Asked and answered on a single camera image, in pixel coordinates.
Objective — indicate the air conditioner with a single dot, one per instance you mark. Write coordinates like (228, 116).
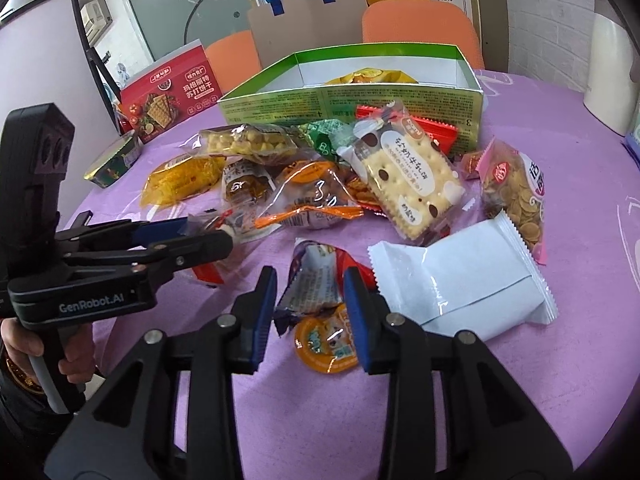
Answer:
(96, 20)

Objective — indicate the small brown snack packet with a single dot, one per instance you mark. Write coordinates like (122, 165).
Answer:
(245, 185)

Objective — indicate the orange chair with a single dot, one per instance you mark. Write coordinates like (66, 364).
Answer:
(235, 60)
(420, 22)

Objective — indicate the green tin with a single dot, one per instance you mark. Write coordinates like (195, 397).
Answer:
(115, 160)

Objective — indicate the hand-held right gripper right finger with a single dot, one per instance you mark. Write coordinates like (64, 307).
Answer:
(357, 320)

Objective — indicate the person's left hand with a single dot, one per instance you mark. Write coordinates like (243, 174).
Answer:
(75, 367)

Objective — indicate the green snack packet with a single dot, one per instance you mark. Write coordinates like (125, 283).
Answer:
(325, 140)

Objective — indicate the red cracker box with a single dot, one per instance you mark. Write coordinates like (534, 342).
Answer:
(170, 95)

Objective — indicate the yellow snack packet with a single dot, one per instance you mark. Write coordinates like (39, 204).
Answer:
(370, 77)

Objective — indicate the white cylindrical container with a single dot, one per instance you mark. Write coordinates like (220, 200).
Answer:
(610, 70)

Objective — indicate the orange jelly cup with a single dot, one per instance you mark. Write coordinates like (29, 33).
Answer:
(325, 345)

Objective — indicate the orange biscuit packet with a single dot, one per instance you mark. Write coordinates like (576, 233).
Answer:
(362, 192)

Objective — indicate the person's left forearm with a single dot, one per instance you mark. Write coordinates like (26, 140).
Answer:
(20, 415)

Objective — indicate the red fried snack packet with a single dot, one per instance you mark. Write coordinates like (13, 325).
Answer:
(440, 132)

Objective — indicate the whiteboard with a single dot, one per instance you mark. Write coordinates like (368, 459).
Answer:
(40, 60)

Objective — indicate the purple tablecloth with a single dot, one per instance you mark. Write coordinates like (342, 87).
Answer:
(575, 360)

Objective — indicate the yellow corn packet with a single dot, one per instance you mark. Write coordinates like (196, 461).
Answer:
(175, 182)

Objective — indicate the clear yellow puffs packet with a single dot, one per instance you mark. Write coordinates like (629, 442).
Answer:
(245, 142)

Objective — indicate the clear orange snack packet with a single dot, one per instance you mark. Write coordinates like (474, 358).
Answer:
(240, 222)

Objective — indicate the green cardboard box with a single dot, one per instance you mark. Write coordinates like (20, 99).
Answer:
(350, 105)

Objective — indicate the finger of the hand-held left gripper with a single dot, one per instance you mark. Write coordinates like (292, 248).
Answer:
(165, 230)
(200, 250)

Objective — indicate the clear orange bread packet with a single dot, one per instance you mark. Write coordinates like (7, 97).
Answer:
(310, 195)

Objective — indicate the pink coin biscuit packet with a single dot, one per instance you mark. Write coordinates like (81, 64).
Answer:
(515, 200)

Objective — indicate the clear cream cracker packet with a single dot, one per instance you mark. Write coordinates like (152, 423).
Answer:
(400, 180)

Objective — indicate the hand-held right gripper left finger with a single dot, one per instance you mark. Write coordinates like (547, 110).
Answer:
(265, 310)

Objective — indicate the purple and white snack packet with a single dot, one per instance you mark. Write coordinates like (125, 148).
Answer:
(312, 280)

